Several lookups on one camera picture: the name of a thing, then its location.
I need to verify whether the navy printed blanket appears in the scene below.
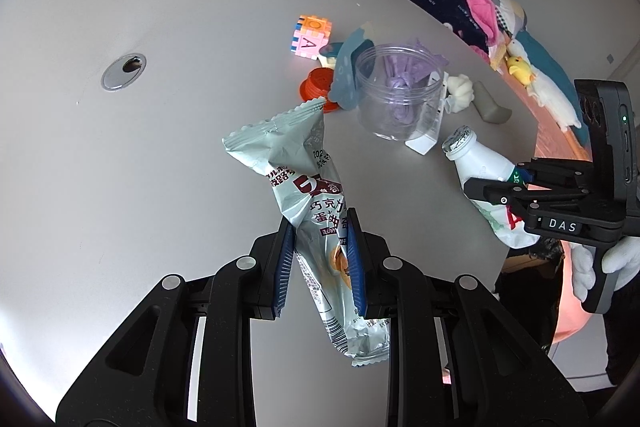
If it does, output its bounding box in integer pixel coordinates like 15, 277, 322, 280
415, 0, 494, 54

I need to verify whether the small white box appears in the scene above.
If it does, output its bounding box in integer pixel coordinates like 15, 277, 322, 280
405, 72, 449, 155

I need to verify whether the pale green snack packet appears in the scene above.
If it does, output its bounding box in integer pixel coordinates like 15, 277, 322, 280
222, 98, 391, 368

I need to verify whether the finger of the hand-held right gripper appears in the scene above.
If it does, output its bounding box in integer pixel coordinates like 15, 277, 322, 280
515, 157, 594, 188
462, 176, 551, 228

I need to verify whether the person's right hand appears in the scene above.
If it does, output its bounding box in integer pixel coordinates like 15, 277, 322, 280
571, 236, 640, 304

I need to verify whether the brown cardboard box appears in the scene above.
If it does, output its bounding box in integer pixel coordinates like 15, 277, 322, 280
502, 253, 557, 277

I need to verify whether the white goose plush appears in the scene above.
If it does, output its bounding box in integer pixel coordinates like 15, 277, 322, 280
505, 39, 584, 130

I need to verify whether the checkered pillow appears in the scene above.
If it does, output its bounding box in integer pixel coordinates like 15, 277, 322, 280
487, 0, 529, 34

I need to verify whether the pink fleece cloth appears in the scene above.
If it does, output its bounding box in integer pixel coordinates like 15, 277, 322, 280
465, 0, 504, 58

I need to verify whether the grey cloth piece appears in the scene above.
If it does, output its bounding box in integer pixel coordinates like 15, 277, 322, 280
472, 81, 512, 126

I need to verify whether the white plastic bottle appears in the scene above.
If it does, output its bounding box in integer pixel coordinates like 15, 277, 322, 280
441, 125, 543, 249

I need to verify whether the orange plastic cap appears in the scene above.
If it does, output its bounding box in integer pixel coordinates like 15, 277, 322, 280
299, 67, 342, 114

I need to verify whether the silver desk cable grommet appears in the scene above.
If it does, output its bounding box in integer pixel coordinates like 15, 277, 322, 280
101, 53, 148, 92

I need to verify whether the knotted purple plastic bag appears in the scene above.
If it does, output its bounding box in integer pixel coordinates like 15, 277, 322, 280
382, 49, 439, 126

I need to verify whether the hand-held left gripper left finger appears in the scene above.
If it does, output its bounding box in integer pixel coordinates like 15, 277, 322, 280
55, 218, 297, 427

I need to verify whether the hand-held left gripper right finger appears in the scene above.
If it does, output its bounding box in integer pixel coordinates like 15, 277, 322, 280
345, 207, 589, 427

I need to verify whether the clear plastic jar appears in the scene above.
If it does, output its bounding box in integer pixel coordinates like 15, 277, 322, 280
355, 43, 448, 142

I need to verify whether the colourful foam cube toy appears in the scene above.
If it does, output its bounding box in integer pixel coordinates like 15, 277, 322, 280
289, 14, 334, 60

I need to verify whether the yellow duck plush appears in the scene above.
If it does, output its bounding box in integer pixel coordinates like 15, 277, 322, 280
505, 54, 537, 86

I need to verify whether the black trash bag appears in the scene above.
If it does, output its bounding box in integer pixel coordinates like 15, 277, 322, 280
495, 234, 569, 348

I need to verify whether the teal pillow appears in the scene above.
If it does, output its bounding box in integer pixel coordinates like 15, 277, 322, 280
515, 29, 594, 148

